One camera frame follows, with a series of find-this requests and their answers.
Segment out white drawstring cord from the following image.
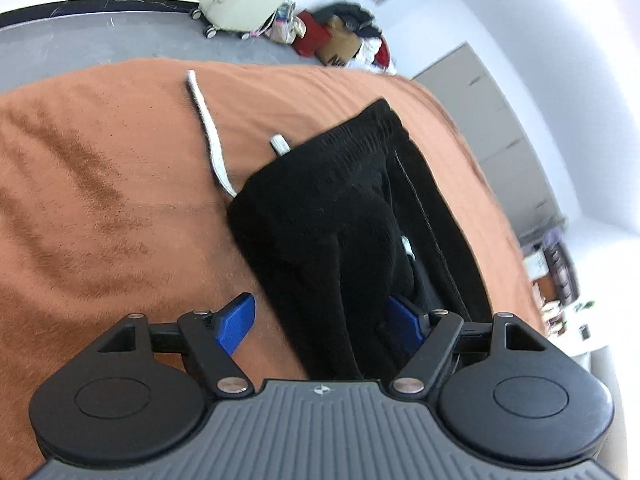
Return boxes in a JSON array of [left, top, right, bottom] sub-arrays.
[[185, 69, 239, 198]]

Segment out cluttered shelf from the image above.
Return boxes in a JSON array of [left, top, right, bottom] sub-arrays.
[[521, 228, 605, 367]]

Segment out brown cardboard box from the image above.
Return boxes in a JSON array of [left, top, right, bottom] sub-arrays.
[[316, 15, 360, 67]]

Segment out pile of clothes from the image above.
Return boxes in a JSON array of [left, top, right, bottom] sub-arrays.
[[311, 2, 395, 73]]

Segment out grey wardrobe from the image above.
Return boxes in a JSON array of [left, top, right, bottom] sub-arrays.
[[414, 44, 564, 237]]

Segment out small patterned bag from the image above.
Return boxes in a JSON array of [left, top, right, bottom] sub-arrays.
[[266, 1, 307, 44]]

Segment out red bag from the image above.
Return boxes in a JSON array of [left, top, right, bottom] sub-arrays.
[[293, 10, 332, 58]]

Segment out black pants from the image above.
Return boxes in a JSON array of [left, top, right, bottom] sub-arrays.
[[228, 100, 491, 382]]

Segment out orange bed blanket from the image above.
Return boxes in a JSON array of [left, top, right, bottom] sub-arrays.
[[1, 58, 542, 479]]

